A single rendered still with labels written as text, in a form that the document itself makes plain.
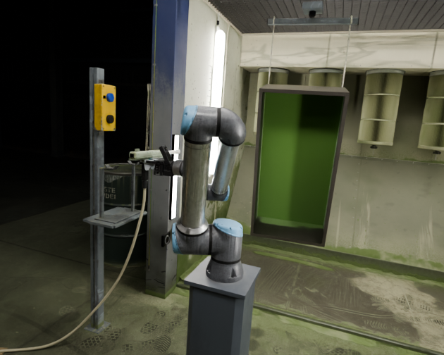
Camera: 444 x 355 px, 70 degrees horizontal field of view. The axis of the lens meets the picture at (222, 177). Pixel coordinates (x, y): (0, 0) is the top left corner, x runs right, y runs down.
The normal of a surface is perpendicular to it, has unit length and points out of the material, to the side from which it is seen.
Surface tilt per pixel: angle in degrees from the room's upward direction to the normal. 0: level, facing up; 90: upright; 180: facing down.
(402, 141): 90
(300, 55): 90
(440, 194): 57
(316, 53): 90
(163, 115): 90
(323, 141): 102
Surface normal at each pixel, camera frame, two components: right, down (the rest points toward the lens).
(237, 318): 0.42, 0.19
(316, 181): -0.26, 0.36
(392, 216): -0.25, -0.41
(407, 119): -0.35, 0.14
